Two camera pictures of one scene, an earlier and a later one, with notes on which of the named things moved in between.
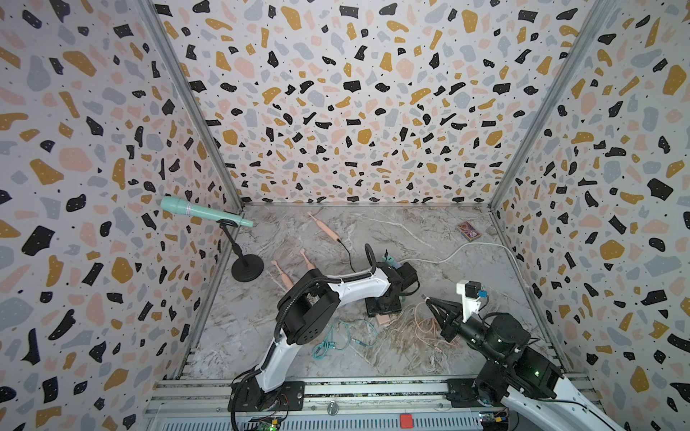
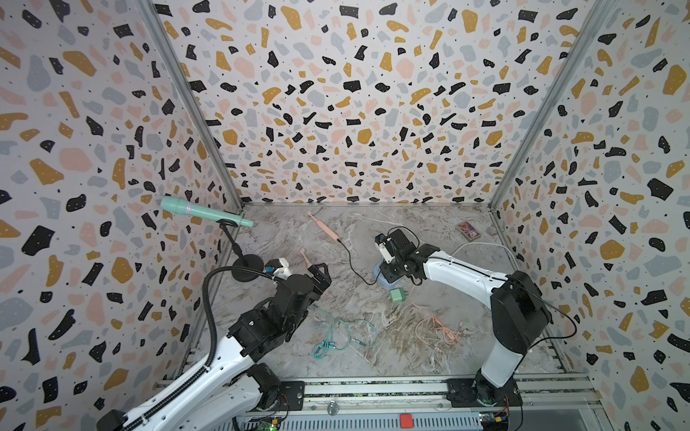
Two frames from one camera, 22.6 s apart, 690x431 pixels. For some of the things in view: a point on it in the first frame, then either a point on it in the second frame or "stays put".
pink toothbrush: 309,264 stays put
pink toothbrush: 324,227 stays put
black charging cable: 349,259 stays put
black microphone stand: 248,268 stays put
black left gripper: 378,309 -> 321,276
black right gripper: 448,321 -> 386,268
